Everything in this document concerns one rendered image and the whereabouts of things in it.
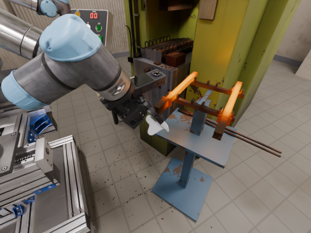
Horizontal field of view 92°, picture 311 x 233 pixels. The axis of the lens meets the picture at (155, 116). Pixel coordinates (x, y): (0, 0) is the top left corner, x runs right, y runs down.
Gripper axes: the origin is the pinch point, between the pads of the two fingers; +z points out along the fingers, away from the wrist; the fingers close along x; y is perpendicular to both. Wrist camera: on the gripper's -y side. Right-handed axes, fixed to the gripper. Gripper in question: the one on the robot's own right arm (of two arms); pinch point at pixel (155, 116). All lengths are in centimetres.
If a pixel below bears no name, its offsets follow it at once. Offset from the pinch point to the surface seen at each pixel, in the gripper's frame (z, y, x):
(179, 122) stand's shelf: 42.7, -9.4, -11.4
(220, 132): 7.7, -10.9, 17.5
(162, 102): 6.8, -6.3, -6.7
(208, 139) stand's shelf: 42.4, -12.7, 8.2
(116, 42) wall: 158, -77, -333
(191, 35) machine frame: 49, -75, -64
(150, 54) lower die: 29, -32, -59
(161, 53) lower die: 26, -35, -49
